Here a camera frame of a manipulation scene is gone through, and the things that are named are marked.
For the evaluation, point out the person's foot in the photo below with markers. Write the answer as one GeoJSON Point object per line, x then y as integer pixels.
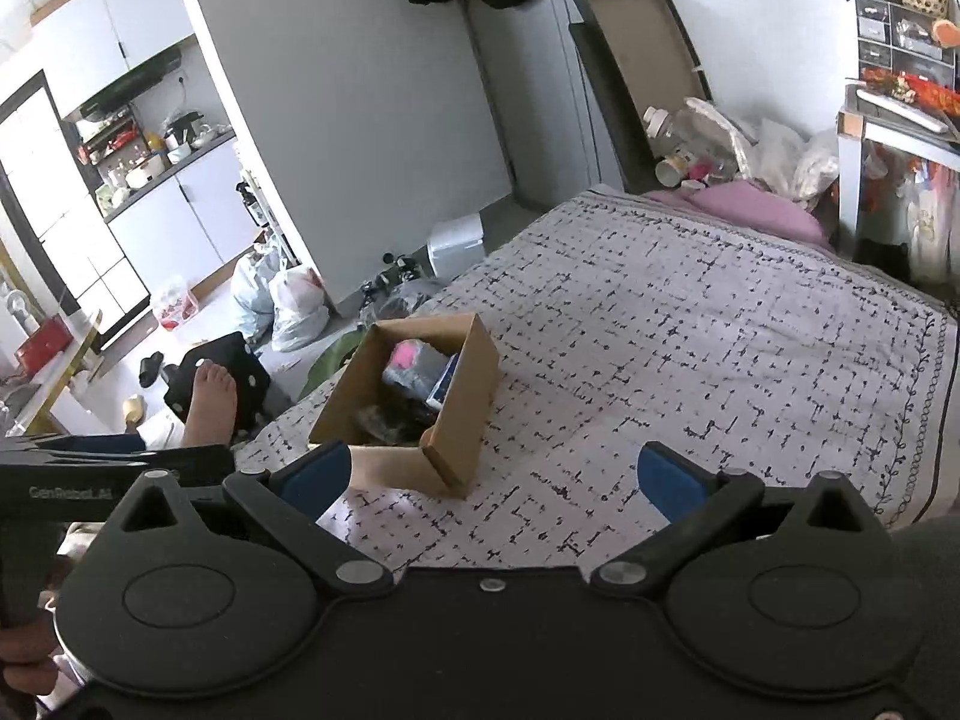
{"type": "Point", "coordinates": [210, 405]}

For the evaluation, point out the brown cardboard board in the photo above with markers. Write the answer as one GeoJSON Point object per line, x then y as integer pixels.
{"type": "Point", "coordinates": [637, 52]}

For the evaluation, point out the white wall cabinet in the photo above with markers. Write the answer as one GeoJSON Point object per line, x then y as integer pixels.
{"type": "Point", "coordinates": [97, 37]}

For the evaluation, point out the white kitchen cabinet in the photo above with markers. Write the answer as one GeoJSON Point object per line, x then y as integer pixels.
{"type": "Point", "coordinates": [187, 217]}

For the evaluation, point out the black tripod stand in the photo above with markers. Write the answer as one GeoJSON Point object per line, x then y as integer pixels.
{"type": "Point", "coordinates": [390, 270]}

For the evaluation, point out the clear plastic packet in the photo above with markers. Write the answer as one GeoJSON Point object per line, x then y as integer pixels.
{"type": "Point", "coordinates": [409, 382]}

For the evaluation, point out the small side table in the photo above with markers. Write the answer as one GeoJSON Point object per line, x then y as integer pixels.
{"type": "Point", "coordinates": [52, 382]}

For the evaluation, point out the clear plastic jar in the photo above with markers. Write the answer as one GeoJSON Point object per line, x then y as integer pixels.
{"type": "Point", "coordinates": [667, 127]}

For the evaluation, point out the black range hood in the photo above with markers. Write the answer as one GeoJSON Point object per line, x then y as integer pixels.
{"type": "Point", "coordinates": [131, 82]}

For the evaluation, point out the red box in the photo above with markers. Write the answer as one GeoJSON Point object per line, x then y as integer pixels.
{"type": "Point", "coordinates": [45, 341]}

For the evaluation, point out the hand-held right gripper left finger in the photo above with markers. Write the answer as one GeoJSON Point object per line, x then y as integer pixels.
{"type": "Point", "coordinates": [315, 476]}

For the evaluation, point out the black polka dot stool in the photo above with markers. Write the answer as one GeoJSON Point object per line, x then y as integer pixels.
{"type": "Point", "coordinates": [240, 375]}

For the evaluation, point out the pale blue plastic bag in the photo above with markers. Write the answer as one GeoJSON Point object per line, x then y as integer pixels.
{"type": "Point", "coordinates": [251, 289]}

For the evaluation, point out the white refrigerator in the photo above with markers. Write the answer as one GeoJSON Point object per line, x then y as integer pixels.
{"type": "Point", "coordinates": [45, 225]}

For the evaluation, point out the clear plastic bag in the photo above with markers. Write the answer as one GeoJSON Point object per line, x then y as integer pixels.
{"type": "Point", "coordinates": [409, 300]}

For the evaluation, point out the paper cup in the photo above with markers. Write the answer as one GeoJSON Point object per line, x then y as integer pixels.
{"type": "Point", "coordinates": [671, 171]}

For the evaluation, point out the grey drawer organiser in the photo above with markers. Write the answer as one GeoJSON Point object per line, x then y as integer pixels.
{"type": "Point", "coordinates": [892, 37]}

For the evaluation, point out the blue packet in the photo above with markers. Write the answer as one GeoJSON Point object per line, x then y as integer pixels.
{"type": "Point", "coordinates": [444, 379]}

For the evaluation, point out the person's left hand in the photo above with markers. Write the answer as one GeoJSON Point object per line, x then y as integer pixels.
{"type": "Point", "coordinates": [15, 671]}

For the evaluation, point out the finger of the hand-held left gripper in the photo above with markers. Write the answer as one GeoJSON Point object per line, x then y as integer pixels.
{"type": "Point", "coordinates": [187, 459]}

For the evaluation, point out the beige slipper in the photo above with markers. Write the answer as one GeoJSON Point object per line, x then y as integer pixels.
{"type": "Point", "coordinates": [135, 409]}

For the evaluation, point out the black spray bottle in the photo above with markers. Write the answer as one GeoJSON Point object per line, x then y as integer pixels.
{"type": "Point", "coordinates": [249, 202]}

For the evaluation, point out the dark flat board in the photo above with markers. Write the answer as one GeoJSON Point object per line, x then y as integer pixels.
{"type": "Point", "coordinates": [600, 112]}

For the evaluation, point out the red and white bag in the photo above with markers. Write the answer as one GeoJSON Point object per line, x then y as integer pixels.
{"type": "Point", "coordinates": [174, 307]}

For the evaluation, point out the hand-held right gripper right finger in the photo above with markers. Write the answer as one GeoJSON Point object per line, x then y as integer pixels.
{"type": "Point", "coordinates": [671, 484]}

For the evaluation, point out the crumpled white plastic bags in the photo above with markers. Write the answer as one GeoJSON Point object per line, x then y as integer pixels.
{"type": "Point", "coordinates": [787, 150]}

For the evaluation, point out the pink pillow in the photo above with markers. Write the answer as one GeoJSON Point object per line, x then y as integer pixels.
{"type": "Point", "coordinates": [750, 210]}

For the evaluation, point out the pink soft item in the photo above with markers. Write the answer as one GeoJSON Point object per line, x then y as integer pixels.
{"type": "Point", "coordinates": [409, 354]}

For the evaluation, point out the white plastic bag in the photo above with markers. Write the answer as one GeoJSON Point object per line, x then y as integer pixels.
{"type": "Point", "coordinates": [300, 307]}

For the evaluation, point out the black slipper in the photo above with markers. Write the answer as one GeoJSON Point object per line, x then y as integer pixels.
{"type": "Point", "coordinates": [150, 367]}

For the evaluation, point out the green cartoon cushion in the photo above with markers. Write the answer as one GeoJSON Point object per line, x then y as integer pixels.
{"type": "Point", "coordinates": [330, 360]}

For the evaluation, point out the red printed package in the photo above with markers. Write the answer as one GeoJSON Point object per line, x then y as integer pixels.
{"type": "Point", "coordinates": [915, 90]}

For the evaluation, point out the white plastic bin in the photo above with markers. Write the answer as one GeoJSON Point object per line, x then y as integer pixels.
{"type": "Point", "coordinates": [457, 244]}

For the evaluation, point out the brown cardboard box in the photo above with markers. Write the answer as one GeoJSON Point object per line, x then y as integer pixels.
{"type": "Point", "coordinates": [450, 450]}

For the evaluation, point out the white black-patterned blanket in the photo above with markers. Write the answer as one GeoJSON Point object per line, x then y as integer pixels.
{"type": "Point", "coordinates": [675, 330]}

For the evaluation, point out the white desk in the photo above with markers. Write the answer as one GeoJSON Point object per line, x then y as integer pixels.
{"type": "Point", "coordinates": [851, 165]}

